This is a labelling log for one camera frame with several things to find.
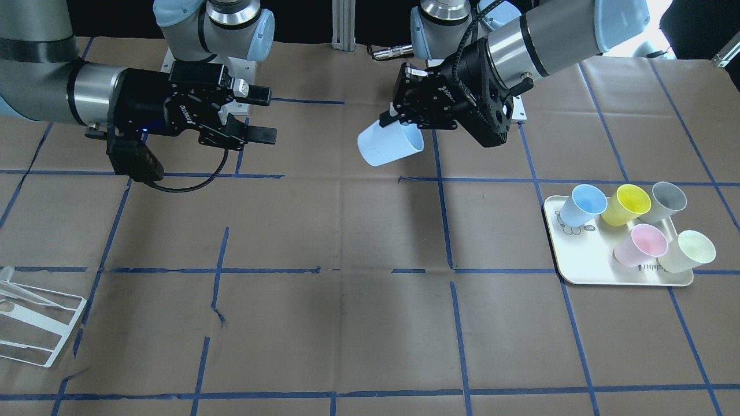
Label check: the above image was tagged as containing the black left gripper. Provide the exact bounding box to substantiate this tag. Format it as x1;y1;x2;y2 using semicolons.
378;39;513;148

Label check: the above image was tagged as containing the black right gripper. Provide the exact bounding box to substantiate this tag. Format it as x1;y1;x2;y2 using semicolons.
108;61;277;152

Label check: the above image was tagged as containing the pale green plastic cup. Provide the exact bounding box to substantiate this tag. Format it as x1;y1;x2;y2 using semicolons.
657;230;717;273

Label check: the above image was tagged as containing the aluminium frame post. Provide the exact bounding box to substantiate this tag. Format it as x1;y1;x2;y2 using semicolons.
331;0;356;53

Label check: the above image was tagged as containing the grey plastic cup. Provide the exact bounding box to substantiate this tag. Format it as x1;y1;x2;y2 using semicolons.
639;181;687;224

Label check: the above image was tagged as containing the white wire cup rack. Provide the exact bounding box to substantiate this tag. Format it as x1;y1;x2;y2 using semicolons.
1;266;87;368

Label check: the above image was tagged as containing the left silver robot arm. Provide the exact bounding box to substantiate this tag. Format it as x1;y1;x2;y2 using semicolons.
358;1;650;148

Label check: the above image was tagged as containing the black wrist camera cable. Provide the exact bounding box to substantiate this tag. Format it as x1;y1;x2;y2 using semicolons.
451;0;509;87

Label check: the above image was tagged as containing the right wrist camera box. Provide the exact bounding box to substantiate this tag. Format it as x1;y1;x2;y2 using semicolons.
106;134;164;183

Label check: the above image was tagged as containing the cream rectangular serving tray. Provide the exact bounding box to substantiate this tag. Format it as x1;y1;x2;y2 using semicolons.
543;195;694;287

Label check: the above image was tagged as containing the light blue plastic cup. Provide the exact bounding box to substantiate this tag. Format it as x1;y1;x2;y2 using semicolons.
357;121;424;166

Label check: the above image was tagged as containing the yellow plastic cup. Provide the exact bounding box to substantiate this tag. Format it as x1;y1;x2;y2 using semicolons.
601;184;651;226

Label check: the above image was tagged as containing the pink plastic cup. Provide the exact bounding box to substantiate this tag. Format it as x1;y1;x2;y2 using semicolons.
613;224;668;267

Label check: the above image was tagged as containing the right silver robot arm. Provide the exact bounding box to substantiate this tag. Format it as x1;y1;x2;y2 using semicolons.
2;1;276;151

